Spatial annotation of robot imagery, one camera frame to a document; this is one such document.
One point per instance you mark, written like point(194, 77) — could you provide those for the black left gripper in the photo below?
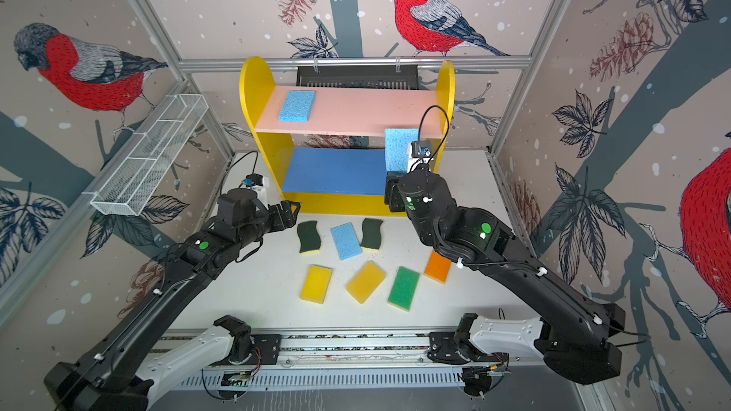
point(282, 223)

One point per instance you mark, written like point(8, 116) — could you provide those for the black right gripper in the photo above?
point(394, 197)

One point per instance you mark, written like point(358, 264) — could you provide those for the green yellow scouring sponge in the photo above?
point(309, 237)
point(371, 234)

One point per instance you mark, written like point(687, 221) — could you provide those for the light blue sponge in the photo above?
point(398, 148)
point(346, 242)
point(297, 107)

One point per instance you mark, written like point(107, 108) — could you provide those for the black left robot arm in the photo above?
point(106, 376)

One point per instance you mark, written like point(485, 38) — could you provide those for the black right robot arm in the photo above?
point(570, 333)

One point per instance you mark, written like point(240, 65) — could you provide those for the yellow shelf unit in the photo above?
point(335, 163)

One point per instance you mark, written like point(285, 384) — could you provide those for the yellow orange sponge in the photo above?
point(365, 282)

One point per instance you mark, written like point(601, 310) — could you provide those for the black perforated metal tray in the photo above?
point(404, 78)

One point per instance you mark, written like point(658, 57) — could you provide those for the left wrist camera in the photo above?
point(259, 184)

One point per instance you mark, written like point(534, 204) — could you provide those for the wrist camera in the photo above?
point(259, 184)
point(418, 152)

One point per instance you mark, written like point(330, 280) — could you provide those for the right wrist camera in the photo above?
point(418, 152)

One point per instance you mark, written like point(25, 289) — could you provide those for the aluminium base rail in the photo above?
point(335, 348)

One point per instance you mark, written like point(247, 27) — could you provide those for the white wire basket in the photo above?
point(135, 180)

